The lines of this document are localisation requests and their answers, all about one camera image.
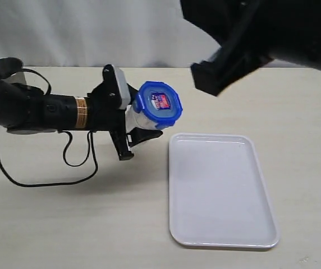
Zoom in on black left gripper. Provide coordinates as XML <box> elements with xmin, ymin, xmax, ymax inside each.
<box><xmin>86</xmin><ymin>84</ymin><xmax>163</xmax><ymax>161</ymax></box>

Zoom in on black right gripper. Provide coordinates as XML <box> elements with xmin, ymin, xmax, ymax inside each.
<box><xmin>181</xmin><ymin>1</ymin><xmax>321</xmax><ymax>96</ymax></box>

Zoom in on tall clear plastic container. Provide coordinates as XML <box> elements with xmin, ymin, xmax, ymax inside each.
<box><xmin>125</xmin><ymin>106</ymin><xmax>158</xmax><ymax>132</ymax></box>

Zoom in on blue snap-lock lid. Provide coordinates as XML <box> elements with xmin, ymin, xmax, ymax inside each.
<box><xmin>132</xmin><ymin>81</ymin><xmax>182</xmax><ymax>130</ymax></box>

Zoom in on steel cup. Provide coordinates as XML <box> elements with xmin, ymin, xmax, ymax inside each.
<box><xmin>0</xmin><ymin>57</ymin><xmax>26</xmax><ymax>84</ymax></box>

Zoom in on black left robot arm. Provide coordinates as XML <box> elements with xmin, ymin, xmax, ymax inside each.
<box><xmin>0</xmin><ymin>66</ymin><xmax>134</xmax><ymax>160</ymax></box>

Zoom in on white rectangular tray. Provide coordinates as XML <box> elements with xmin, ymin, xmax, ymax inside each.
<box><xmin>168</xmin><ymin>133</ymin><xmax>280</xmax><ymax>249</ymax></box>

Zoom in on white backdrop curtain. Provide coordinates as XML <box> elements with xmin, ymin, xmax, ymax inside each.
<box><xmin>0</xmin><ymin>1</ymin><xmax>218</xmax><ymax>67</ymax></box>

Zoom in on black cable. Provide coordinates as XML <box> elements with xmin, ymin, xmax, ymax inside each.
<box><xmin>0</xmin><ymin>68</ymin><xmax>99</xmax><ymax>187</ymax></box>

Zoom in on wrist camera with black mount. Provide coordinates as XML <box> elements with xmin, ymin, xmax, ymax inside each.
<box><xmin>102</xmin><ymin>64</ymin><xmax>131</xmax><ymax>110</ymax></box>

